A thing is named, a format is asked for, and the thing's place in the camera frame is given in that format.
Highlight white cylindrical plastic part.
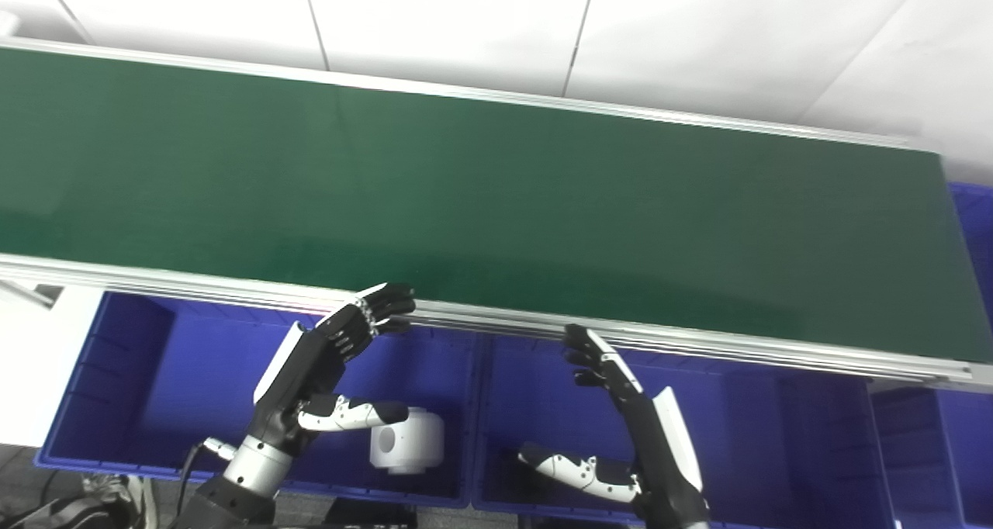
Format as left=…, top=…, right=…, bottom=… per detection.
left=369, top=407, right=445, bottom=475

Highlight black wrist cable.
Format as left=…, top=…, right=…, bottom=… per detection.
left=175, top=438, right=237, bottom=518

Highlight blue plastic bin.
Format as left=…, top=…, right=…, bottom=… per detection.
left=869, top=182, right=993, bottom=529
left=35, top=290, right=478, bottom=508
left=472, top=331, right=893, bottom=529

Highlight green conveyor belt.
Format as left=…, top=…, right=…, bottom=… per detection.
left=0, top=36, right=993, bottom=386
left=0, top=47, right=993, bottom=363

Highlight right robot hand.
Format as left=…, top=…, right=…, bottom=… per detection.
left=517, top=323, right=711, bottom=526

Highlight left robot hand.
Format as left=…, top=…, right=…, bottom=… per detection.
left=252, top=282, right=417, bottom=454

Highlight black box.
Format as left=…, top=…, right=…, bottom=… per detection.
left=324, top=498, right=420, bottom=529

